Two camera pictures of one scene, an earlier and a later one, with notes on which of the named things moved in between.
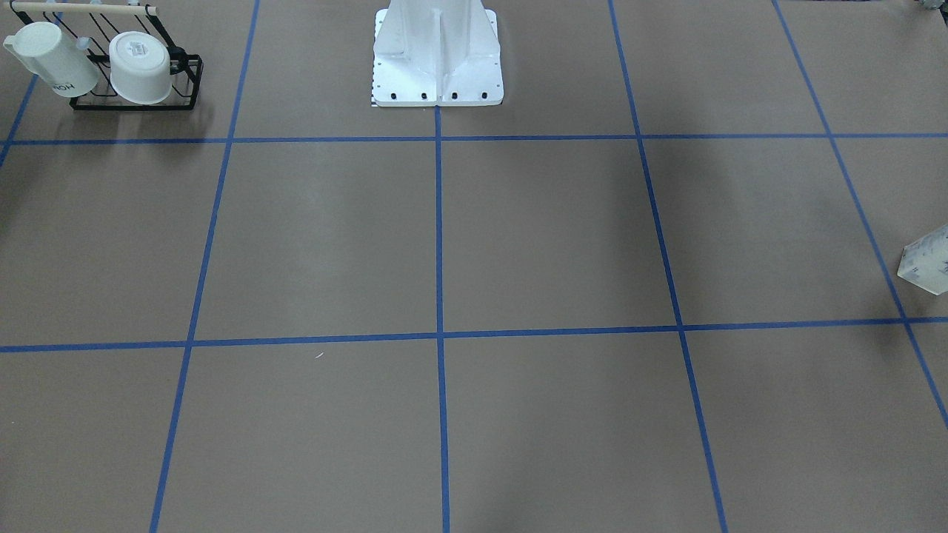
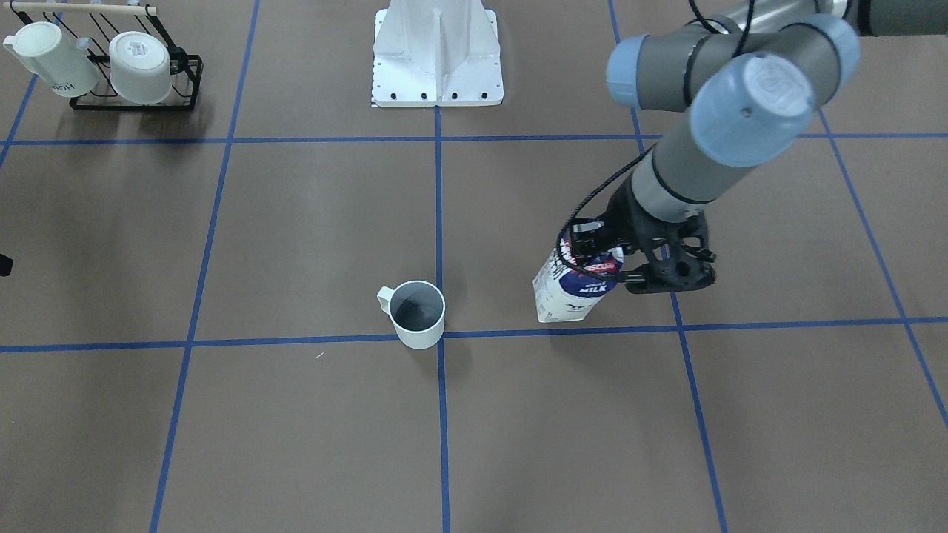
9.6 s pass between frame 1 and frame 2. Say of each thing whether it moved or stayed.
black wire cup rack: stayed
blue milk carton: moved
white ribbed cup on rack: stayed
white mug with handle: stayed
